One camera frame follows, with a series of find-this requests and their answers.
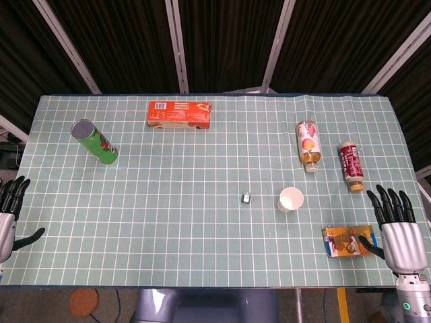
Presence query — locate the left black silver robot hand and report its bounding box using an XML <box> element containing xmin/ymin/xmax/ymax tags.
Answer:
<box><xmin>0</xmin><ymin>175</ymin><xmax>46</xmax><ymax>264</ymax></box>

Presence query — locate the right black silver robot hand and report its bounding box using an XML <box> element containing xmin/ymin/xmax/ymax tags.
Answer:
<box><xmin>358</xmin><ymin>184</ymin><xmax>424</xmax><ymax>274</ymax></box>

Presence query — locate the white paper cup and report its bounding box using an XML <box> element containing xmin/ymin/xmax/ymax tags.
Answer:
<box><xmin>277</xmin><ymin>186</ymin><xmax>305</xmax><ymax>213</ymax></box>

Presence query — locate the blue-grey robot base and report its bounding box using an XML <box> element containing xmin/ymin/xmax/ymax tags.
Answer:
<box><xmin>129</xmin><ymin>287</ymin><xmax>280</xmax><ymax>323</ymax></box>

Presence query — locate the orange snack packet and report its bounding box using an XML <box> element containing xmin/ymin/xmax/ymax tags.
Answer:
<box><xmin>322</xmin><ymin>224</ymin><xmax>377</xmax><ymax>258</ymax></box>

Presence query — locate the red label drink bottle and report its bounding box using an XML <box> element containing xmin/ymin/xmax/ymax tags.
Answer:
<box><xmin>337</xmin><ymin>141</ymin><xmax>366</xmax><ymax>193</ymax></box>

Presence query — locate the round cork disc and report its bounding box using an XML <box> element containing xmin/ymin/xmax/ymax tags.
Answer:
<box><xmin>69</xmin><ymin>288</ymin><xmax>99</xmax><ymax>317</ymax></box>

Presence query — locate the green chips can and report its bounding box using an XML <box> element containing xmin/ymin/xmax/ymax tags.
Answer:
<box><xmin>70</xmin><ymin>118</ymin><xmax>119</xmax><ymax>166</ymax></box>

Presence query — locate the peach label juice bottle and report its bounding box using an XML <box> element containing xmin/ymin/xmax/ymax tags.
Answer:
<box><xmin>295</xmin><ymin>120</ymin><xmax>323</xmax><ymax>174</ymax></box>

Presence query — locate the green checkered tablecloth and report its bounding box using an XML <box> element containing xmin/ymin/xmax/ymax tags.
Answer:
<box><xmin>0</xmin><ymin>93</ymin><xmax>431</xmax><ymax>289</ymax></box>

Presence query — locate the orange cracker box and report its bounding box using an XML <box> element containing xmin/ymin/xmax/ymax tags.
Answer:
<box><xmin>145</xmin><ymin>100</ymin><xmax>213</xmax><ymax>131</ymax></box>

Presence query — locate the white metal frame post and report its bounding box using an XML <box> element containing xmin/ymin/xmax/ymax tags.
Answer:
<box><xmin>164</xmin><ymin>0</ymin><xmax>190</xmax><ymax>94</ymax></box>
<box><xmin>32</xmin><ymin>0</ymin><xmax>102</xmax><ymax>95</ymax></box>
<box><xmin>261</xmin><ymin>0</ymin><xmax>298</xmax><ymax>94</ymax></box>
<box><xmin>360</xmin><ymin>15</ymin><xmax>431</xmax><ymax>94</ymax></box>

